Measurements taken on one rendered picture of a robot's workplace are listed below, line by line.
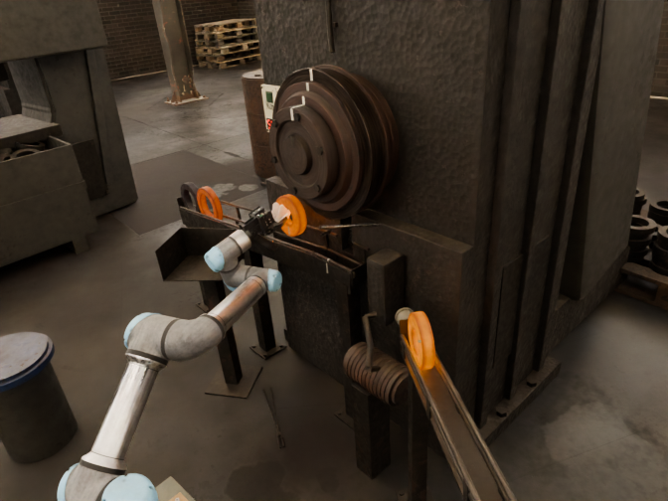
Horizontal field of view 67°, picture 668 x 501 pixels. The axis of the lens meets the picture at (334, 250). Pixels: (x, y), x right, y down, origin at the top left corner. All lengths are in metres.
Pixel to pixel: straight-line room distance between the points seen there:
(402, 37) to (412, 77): 0.11
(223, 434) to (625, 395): 1.64
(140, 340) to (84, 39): 2.82
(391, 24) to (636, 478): 1.69
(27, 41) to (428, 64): 2.90
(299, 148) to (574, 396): 1.53
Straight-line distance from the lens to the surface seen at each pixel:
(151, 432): 2.31
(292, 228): 1.84
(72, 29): 3.98
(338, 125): 1.45
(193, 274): 2.05
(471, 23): 1.36
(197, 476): 2.10
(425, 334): 1.32
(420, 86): 1.47
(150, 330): 1.49
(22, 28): 3.86
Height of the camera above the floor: 1.58
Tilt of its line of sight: 28 degrees down
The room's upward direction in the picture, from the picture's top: 5 degrees counter-clockwise
